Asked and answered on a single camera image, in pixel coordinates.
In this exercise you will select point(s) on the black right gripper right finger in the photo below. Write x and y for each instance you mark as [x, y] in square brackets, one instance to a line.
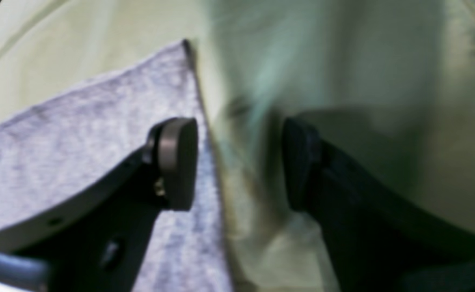
[377, 241]

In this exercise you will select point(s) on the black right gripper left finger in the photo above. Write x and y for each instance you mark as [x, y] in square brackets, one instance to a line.
[96, 241]

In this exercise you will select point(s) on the grey heather T-shirt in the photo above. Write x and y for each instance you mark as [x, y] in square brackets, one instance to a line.
[55, 149]

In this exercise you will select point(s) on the olive green table cloth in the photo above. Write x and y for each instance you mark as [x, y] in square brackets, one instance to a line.
[389, 82]

